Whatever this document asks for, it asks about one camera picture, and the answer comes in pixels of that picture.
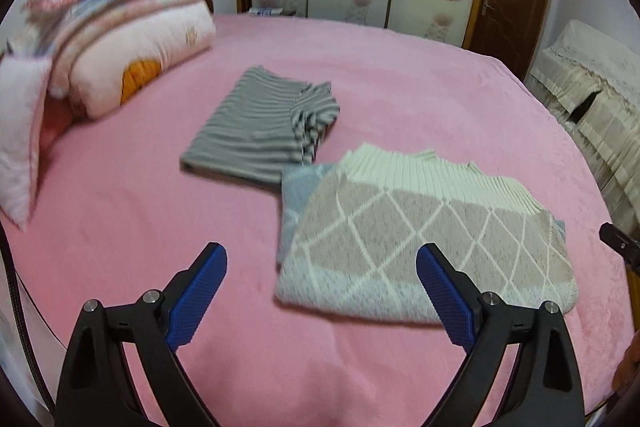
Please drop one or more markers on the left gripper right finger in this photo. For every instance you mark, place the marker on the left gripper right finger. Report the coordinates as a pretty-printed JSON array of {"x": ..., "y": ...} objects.
[{"x": 544, "y": 387}]

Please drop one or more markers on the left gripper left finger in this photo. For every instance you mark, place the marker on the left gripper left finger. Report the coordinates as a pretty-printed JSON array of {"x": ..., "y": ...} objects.
[{"x": 96, "y": 387}]

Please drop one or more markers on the right hand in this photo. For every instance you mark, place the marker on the right hand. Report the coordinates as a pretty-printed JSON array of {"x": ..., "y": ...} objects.
[{"x": 628, "y": 367}]

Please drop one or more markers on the beige lace covered furniture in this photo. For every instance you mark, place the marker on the beige lace covered furniture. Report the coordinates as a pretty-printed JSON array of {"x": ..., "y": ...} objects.
[{"x": 589, "y": 82}]

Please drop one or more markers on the black white striped garment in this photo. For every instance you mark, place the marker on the black white striped garment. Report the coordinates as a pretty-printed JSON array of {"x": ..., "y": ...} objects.
[{"x": 265, "y": 124}]

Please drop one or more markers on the pink white pillow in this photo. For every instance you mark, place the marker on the pink white pillow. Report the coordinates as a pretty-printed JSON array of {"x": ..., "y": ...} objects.
[{"x": 24, "y": 82}]

